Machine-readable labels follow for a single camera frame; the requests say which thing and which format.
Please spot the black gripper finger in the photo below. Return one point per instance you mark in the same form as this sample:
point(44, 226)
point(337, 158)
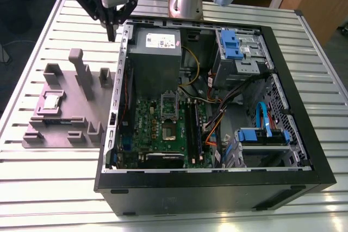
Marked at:
point(127, 9)
point(89, 3)

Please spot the black graphics card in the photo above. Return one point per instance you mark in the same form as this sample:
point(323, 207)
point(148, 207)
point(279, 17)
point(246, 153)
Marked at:
point(163, 160)

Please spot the grey power supply unit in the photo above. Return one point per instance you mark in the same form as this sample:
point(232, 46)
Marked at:
point(155, 66)

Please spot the blue plastic drive bracket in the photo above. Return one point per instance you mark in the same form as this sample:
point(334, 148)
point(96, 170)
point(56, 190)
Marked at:
point(234, 54)
point(229, 39)

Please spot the green motherboard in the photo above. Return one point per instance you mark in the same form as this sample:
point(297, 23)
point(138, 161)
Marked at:
point(146, 134)

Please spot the blue disk carrier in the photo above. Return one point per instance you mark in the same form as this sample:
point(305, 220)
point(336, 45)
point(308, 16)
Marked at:
point(248, 135)

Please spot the RAM stick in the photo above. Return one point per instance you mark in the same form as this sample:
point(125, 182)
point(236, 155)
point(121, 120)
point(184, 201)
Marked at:
point(58, 121)

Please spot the silver CPU chip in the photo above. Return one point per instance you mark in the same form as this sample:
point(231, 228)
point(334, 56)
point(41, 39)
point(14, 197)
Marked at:
point(51, 102)

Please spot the grey parts rack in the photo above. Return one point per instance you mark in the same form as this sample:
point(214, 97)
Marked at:
point(73, 107)

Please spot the silver disk bay cage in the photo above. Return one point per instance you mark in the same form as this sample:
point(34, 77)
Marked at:
point(266, 149)

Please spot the black RAM slot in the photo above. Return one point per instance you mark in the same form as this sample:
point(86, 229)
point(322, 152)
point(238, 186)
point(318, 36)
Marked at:
point(198, 131)
point(191, 131)

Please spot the CPU socket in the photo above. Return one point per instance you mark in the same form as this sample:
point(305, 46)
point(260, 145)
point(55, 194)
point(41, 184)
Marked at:
point(170, 132)

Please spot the black PC case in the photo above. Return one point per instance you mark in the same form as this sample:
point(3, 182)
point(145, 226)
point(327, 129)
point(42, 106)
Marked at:
point(217, 188)

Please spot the silver drive cage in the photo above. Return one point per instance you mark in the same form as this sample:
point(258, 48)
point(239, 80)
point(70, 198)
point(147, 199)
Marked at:
point(244, 66)

